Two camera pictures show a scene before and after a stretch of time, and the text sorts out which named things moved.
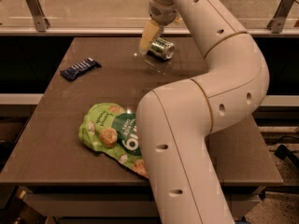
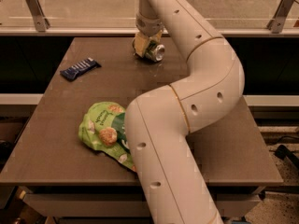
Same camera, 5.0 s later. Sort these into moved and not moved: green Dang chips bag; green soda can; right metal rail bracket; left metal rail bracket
Moved: green soda can
Not moved: left metal rail bracket; right metal rail bracket; green Dang chips bag
